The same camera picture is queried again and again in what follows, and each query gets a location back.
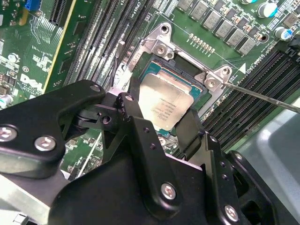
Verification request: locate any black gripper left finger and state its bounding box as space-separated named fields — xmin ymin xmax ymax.
xmin=0 ymin=76 xmax=183 ymax=221

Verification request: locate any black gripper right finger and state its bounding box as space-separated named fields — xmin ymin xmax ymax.
xmin=175 ymin=108 xmax=291 ymax=225

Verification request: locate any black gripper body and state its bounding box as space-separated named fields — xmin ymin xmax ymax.
xmin=50 ymin=153 xmax=222 ymax=225

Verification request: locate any long wire locking lever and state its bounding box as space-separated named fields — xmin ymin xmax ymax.
xmin=221 ymin=81 xmax=300 ymax=113

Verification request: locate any silver CPU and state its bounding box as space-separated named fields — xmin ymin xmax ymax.
xmin=137 ymin=60 xmax=204 ymax=132

